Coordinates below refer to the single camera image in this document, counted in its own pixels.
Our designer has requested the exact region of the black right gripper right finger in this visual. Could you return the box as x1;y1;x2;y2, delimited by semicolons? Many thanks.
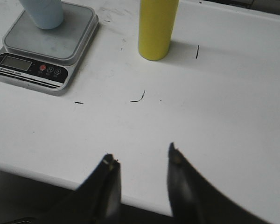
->
167;143;266;224

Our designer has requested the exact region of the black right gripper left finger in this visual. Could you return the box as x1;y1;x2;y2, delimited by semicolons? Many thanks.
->
44;154;121;224

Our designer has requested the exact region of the yellow squeeze bottle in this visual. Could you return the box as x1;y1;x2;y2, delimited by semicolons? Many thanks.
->
138;0;179;61

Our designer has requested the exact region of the light blue plastic cup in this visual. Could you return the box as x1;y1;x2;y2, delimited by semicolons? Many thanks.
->
19;0;64;29

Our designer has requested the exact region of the silver digital kitchen scale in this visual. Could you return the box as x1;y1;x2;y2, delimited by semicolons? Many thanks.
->
0;2;98;95

